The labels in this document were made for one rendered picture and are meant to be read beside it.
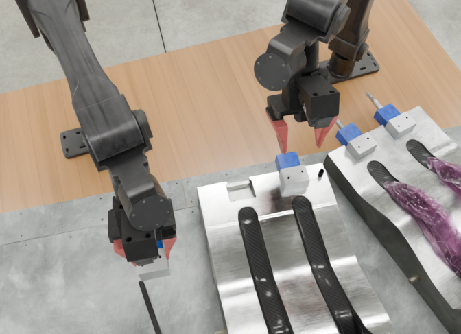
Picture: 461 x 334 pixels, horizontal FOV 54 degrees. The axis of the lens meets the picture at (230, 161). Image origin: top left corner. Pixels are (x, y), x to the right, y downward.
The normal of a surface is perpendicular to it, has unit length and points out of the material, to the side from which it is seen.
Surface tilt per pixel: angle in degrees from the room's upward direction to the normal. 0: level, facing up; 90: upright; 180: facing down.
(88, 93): 15
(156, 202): 64
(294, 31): 21
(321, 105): 60
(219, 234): 1
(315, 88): 30
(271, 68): 69
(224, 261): 3
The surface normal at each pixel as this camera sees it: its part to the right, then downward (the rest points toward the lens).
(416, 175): -0.20, -0.77
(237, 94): 0.02, -0.48
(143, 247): 0.22, 0.55
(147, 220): 0.43, 0.50
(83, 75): 0.15, -0.26
